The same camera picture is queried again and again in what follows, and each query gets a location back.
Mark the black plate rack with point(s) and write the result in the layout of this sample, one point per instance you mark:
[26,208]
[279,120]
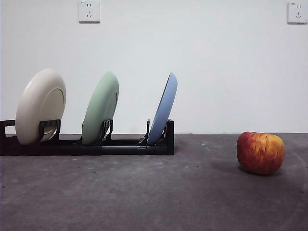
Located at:
[120,149]

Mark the blue plate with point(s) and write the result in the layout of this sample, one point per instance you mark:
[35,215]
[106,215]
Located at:
[163,108]

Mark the cream plate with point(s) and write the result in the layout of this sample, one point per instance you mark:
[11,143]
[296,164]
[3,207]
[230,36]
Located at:
[36,101]

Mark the red yellow apple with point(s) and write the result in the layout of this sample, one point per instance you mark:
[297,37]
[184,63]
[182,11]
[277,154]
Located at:
[261,154]

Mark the white wall socket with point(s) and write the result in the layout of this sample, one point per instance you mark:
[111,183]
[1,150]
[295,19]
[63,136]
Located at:
[89,12]
[298,13]

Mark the green plate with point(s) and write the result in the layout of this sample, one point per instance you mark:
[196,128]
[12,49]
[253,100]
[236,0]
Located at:
[101,106]

